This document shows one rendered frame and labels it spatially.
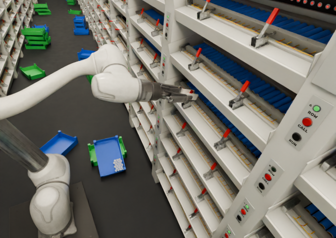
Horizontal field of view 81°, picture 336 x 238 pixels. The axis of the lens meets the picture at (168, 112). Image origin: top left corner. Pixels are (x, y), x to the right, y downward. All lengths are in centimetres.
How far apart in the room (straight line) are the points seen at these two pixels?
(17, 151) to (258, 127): 99
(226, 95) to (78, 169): 145
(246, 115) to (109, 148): 137
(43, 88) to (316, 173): 81
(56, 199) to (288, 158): 96
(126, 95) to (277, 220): 59
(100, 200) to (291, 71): 147
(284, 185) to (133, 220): 117
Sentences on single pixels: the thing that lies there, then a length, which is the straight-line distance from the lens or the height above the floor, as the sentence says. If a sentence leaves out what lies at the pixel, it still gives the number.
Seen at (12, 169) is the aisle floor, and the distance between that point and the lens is 205.
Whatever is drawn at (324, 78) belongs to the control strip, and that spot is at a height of 130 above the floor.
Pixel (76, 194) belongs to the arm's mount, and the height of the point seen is 25.
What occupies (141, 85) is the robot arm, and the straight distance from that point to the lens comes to 73.
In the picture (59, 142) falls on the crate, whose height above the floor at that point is 0.
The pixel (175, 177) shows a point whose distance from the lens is 134.
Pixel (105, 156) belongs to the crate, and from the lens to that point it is 178.
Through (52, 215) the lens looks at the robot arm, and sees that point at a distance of 114.
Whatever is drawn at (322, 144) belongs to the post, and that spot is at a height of 119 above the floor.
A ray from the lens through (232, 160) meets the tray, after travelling 74.
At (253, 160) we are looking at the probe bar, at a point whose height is 94.
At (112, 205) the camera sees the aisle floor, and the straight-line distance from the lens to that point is 162.
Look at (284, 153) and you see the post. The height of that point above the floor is 111.
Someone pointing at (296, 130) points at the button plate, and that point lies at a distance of 50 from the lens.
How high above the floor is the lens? 144
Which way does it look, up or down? 38 degrees down
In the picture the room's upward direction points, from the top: 7 degrees clockwise
